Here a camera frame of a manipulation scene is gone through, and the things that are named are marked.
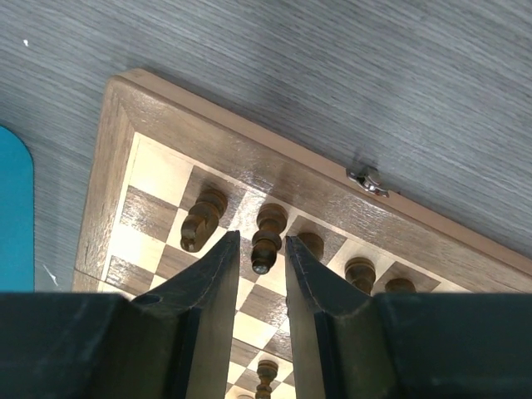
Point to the dark bishop chess piece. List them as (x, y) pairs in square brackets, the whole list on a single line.
[(400, 285)]

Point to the wooden chess board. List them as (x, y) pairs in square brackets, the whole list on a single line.
[(158, 146)]

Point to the dark pawn centre board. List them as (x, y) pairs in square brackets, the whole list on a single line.
[(267, 371)]

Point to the blue plastic tray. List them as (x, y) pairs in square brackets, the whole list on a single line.
[(17, 215)]

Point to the dark king chess piece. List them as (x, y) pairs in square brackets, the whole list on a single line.
[(314, 243)]

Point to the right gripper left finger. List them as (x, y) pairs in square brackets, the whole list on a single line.
[(173, 341)]

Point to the dark queen chess piece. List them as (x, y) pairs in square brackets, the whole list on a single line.
[(360, 273)]

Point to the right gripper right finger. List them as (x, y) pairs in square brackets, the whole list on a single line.
[(338, 339)]

